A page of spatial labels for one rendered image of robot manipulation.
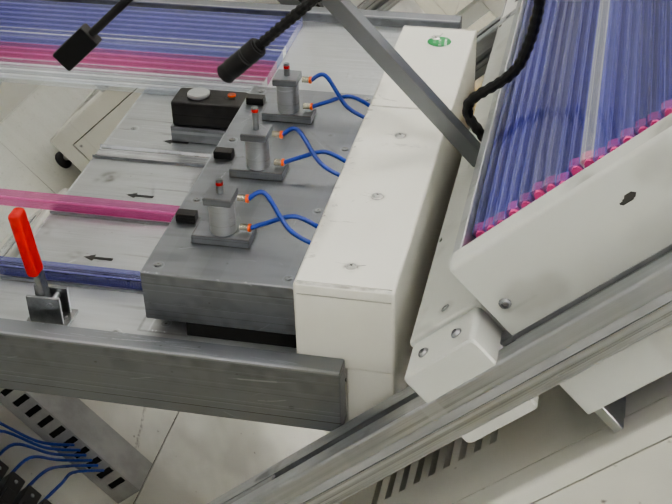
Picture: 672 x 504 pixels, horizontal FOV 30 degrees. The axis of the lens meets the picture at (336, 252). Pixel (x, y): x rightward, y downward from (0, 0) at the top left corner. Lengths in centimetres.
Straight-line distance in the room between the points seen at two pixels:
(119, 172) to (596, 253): 58
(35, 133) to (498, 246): 210
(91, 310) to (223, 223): 14
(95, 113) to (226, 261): 171
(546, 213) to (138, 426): 98
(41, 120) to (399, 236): 197
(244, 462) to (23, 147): 121
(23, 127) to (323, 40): 143
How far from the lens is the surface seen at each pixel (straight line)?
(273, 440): 190
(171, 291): 103
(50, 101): 298
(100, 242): 118
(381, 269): 98
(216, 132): 131
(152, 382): 104
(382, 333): 97
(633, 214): 85
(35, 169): 282
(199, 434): 179
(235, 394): 102
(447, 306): 95
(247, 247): 104
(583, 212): 85
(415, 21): 157
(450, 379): 91
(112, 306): 110
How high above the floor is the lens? 180
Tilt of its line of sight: 31 degrees down
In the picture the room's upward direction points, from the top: 56 degrees clockwise
